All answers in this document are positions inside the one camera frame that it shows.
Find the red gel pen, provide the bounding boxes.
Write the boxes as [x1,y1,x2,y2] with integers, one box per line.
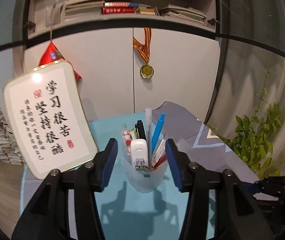
[151,139,167,168]

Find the white correction tape dispenser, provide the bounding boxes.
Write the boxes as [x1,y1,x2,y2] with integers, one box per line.
[130,139,149,169]

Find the blue pen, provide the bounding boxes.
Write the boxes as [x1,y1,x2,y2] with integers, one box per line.
[151,113,165,153]

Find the translucent white pen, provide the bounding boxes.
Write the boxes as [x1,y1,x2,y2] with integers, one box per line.
[145,108,152,157]

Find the red patterned pen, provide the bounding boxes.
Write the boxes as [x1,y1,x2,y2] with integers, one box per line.
[122,123,132,162]

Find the translucent plastic pen cup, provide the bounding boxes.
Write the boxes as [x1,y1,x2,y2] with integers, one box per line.
[120,129,170,194]

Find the blue grey tablecloth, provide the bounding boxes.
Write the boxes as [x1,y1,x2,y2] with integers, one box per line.
[19,101,278,240]

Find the black marker pen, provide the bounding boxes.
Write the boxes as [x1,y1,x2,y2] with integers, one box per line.
[135,120,146,140]

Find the green potted plant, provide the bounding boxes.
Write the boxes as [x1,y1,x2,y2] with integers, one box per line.
[208,70,285,179]

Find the framed calligraphy sign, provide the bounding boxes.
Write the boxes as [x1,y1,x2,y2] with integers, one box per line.
[4,60,97,179]

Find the gold medal with ribbon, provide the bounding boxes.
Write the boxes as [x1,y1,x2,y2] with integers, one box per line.
[133,27,154,79]

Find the red hanging pouch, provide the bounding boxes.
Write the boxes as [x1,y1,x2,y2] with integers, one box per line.
[38,41,83,82]

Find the pile of booklets on shelf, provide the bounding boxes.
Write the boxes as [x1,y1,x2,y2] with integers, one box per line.
[159,4,206,24]

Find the red books on shelf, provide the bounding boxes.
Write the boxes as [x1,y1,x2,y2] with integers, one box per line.
[102,2,157,16]

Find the clear cup on shelf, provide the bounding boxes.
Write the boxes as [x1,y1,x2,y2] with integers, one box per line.
[45,3,60,27]

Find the stack of books on shelf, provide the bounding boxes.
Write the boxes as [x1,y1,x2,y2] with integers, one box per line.
[63,0,104,22]

